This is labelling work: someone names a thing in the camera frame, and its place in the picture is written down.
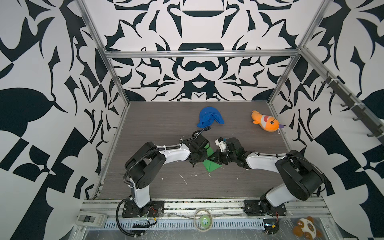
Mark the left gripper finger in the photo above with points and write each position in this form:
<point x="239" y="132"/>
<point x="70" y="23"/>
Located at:
<point x="206" y="153"/>
<point x="195" y="160"/>

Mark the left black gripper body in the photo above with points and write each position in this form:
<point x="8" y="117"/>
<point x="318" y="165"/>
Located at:
<point x="203" y="154"/>

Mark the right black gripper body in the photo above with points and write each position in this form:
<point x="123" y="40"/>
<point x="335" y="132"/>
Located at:
<point x="233" y="157"/>

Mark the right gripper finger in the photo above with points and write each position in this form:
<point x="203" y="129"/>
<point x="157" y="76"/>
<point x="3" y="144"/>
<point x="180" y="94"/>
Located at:
<point x="215" y="157"/>
<point x="223" y="161"/>

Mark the green square paper sheet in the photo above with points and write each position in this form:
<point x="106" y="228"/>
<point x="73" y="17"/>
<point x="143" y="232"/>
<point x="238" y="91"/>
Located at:
<point x="211" y="166"/>

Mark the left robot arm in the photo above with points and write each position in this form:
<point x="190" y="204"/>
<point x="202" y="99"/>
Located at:
<point x="145" y="164"/>

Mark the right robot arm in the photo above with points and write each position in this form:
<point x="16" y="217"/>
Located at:
<point x="300" y="177"/>

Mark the blue crumpled cloth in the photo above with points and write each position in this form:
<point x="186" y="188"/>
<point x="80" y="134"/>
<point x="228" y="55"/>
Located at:
<point x="208" y="116"/>

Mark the orange fish plush toy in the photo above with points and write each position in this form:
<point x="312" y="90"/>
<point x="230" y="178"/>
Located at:
<point x="267" y="123"/>

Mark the white tape roll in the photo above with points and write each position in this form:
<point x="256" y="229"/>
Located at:
<point x="196" y="219"/>

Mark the small black electronics box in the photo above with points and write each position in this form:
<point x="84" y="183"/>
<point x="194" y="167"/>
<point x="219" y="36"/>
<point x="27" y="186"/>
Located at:
<point x="271" y="226"/>

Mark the brown white plush toy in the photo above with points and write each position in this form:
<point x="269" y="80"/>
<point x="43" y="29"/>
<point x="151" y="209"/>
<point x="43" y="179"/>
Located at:
<point x="305" y="227"/>

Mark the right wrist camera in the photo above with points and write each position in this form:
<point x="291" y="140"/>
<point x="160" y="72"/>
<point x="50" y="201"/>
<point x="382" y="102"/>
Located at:
<point x="222" y="144"/>

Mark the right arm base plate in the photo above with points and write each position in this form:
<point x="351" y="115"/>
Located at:
<point x="263" y="208"/>

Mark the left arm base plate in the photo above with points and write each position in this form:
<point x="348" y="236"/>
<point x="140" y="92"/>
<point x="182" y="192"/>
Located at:
<point x="151" y="210"/>

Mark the aluminium front rail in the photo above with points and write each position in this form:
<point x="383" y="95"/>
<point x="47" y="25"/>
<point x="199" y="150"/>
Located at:
<point x="220" y="208"/>

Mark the black hook rail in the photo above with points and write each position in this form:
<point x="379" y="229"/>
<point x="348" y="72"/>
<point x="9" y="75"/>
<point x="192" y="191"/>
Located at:
<point x="351" y="102"/>

